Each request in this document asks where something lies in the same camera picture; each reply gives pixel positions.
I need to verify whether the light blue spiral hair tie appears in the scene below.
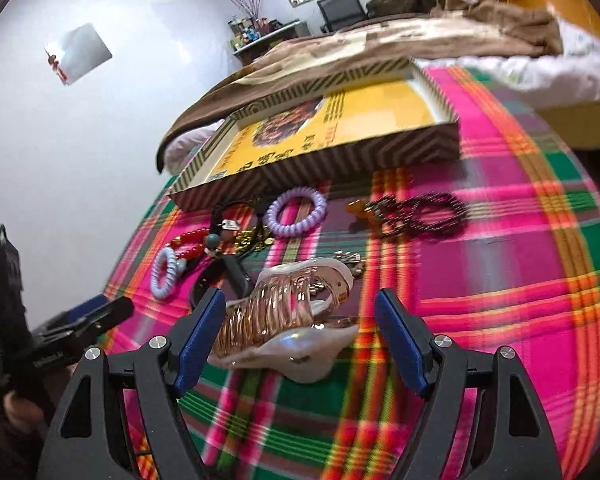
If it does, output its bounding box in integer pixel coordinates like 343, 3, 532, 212
149, 247, 185, 302

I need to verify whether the red bead bracelet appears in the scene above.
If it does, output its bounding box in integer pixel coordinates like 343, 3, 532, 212
168, 225, 216, 262

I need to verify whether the black leather bracelet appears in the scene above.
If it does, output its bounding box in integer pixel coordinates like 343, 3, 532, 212
188, 253, 256, 311

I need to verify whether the pearl gold hair claw clip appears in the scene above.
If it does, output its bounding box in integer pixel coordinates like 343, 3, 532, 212
208, 258, 358, 384

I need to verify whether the purple spiral hair tie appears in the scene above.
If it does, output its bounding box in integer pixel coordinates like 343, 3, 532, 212
262, 186, 328, 239

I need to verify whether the dark garnet bead bracelet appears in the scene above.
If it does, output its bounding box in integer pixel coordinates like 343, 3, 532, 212
348, 190, 472, 239

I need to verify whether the person's left hand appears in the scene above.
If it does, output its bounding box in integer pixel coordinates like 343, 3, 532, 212
3, 365, 76, 434

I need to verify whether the pink plaid tablecloth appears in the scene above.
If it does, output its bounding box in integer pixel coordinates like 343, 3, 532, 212
97, 64, 600, 480

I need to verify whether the red hanging ornament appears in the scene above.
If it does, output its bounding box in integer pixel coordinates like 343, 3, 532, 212
45, 49, 70, 86

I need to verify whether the patterned cardboard tray yellow liner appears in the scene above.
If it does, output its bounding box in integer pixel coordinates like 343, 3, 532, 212
169, 58, 460, 211

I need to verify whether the cluttered desk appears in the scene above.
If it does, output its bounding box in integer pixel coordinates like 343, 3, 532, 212
227, 18, 311, 66

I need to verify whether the bed with floral sheet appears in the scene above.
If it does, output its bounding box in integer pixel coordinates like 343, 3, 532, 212
162, 14, 600, 172

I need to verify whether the brown fleece blanket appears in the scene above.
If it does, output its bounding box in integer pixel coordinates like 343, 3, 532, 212
156, 0, 564, 172

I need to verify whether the black office chair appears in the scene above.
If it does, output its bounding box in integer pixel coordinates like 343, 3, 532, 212
317, 0, 367, 34

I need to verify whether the silver wall panel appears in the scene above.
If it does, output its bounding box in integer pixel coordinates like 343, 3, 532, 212
53, 24, 112, 86

